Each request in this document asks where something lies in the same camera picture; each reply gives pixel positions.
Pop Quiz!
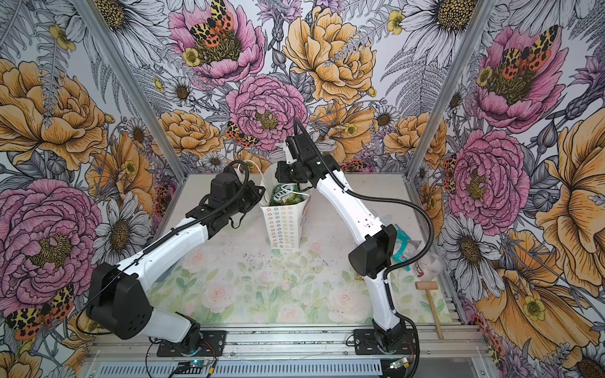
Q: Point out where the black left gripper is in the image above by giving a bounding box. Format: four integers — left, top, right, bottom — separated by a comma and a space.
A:
225, 180, 266, 217

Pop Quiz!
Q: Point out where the right aluminium corner post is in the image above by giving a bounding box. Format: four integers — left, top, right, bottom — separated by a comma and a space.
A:
406, 0, 496, 180

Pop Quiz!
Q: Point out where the green Fox's candy bag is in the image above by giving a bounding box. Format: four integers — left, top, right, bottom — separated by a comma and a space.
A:
269, 184, 303, 206

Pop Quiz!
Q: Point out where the aluminium front rail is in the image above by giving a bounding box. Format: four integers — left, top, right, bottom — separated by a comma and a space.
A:
79, 324, 499, 377

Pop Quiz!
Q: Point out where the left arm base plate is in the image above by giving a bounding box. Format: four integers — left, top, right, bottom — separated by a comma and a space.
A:
156, 331, 227, 358

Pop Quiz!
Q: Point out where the small green circuit board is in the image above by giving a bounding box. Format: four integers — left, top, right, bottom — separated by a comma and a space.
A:
172, 360, 216, 377

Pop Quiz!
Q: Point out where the aluminium corner post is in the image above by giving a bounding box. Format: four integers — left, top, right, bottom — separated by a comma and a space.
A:
74, 1, 188, 183
406, 0, 496, 180

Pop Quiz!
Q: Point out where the left aluminium corner post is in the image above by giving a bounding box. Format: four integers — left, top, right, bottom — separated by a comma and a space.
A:
74, 1, 188, 183

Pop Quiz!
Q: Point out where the white printed paper bag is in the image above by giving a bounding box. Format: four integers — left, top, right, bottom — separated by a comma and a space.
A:
260, 164, 312, 250

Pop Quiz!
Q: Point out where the clear plastic cup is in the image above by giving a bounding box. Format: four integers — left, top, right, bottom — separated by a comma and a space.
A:
414, 252, 444, 281

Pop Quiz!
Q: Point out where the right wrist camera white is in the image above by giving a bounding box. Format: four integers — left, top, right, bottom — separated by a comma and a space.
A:
285, 134, 321, 163

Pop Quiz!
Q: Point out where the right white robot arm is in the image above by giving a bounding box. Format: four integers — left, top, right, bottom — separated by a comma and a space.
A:
275, 158, 406, 351

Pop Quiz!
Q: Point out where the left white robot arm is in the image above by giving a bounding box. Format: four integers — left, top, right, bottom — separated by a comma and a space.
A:
85, 180, 266, 354

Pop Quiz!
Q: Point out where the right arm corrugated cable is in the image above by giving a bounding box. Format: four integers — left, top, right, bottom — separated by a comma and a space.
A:
292, 117, 436, 378

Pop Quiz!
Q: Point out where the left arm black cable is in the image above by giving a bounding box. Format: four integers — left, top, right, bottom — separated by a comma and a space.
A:
75, 159, 251, 335

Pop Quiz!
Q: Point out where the wooden stick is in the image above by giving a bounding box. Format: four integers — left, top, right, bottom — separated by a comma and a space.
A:
415, 281, 444, 340

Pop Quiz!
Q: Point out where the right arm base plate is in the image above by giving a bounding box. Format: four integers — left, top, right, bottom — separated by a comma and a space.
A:
353, 329, 418, 356

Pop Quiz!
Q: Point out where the teal snack bag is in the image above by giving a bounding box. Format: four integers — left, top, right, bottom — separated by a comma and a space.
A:
392, 225, 422, 263

